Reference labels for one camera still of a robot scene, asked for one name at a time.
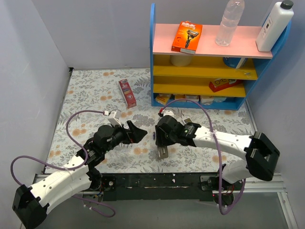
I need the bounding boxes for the clear plastic water bottle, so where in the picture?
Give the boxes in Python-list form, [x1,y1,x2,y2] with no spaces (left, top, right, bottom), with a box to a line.
[215,0,245,47]

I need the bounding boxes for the grey remote battery cover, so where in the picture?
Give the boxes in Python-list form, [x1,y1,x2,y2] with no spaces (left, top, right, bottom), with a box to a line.
[157,146,169,159]

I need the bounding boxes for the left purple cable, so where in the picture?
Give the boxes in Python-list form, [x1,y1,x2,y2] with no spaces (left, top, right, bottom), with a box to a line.
[10,110,107,186]

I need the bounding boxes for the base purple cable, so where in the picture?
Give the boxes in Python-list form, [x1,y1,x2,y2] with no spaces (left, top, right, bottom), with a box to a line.
[72,194,117,218]

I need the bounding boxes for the white remote control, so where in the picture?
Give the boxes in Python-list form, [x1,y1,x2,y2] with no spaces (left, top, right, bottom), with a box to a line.
[182,117,192,124]

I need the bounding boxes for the yellow orange box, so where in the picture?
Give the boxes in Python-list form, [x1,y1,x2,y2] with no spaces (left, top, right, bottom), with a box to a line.
[155,94,172,105]

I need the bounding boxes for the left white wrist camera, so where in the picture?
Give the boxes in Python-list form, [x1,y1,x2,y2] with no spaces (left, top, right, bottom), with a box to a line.
[103,109,122,127]

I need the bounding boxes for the floral table mat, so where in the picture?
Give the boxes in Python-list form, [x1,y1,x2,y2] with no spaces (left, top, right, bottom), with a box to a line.
[45,68,257,174]

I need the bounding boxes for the white cup on shelf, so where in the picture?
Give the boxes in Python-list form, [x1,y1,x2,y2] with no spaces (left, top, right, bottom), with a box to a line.
[170,55,193,67]

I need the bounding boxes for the white bottle black cap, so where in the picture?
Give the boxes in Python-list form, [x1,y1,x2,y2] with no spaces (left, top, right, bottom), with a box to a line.
[255,0,294,52]

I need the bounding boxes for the red toothpaste box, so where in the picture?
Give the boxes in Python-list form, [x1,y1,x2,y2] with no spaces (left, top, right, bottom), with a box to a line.
[119,79,137,108]

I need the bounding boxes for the red box on shelf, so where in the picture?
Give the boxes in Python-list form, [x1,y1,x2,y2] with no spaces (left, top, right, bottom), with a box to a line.
[209,78,243,93]

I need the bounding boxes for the orange razor box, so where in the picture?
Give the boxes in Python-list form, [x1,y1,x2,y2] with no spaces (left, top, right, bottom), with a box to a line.
[171,21,203,54]

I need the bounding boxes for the blue yellow pink shelf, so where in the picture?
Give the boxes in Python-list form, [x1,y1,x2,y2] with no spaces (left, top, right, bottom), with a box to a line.
[150,4,291,110]

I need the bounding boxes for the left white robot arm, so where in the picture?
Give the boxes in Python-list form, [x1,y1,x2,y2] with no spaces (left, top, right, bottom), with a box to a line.
[12,120,147,229]

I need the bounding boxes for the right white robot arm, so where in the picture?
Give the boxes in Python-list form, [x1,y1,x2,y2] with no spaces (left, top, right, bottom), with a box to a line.
[155,115,280,190]

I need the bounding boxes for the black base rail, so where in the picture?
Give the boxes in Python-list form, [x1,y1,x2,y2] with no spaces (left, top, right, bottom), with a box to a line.
[95,172,235,206]

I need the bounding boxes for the blue white container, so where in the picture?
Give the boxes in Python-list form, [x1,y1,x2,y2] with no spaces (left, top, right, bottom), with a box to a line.
[223,57,248,69]

